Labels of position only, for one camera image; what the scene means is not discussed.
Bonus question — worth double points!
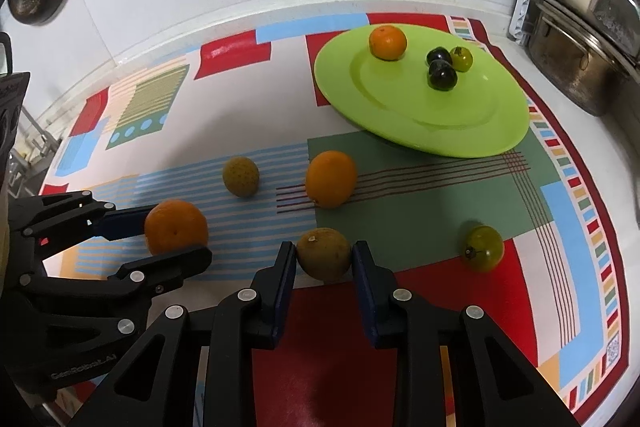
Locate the green yellow plum front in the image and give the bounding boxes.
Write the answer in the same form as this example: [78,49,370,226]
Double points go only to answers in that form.
[461,225,504,273]

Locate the brown longan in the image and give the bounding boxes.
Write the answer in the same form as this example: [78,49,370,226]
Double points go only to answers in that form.
[296,228,352,283]
[222,156,259,198]

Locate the large orange front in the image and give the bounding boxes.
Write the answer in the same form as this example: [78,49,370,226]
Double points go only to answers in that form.
[305,150,358,209]

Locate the dark purple plum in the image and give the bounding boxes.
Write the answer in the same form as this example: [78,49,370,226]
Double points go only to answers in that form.
[428,60,458,91]

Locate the small orange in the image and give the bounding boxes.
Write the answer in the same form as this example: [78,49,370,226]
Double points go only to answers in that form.
[369,25,408,62]

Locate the colourful patterned table mat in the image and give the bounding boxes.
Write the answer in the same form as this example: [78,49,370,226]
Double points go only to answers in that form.
[41,13,639,426]

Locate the green plate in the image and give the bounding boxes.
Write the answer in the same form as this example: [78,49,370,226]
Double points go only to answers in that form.
[314,24,529,158]

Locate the steel cooking pot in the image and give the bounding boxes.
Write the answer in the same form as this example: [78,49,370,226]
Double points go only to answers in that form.
[527,0,629,116]

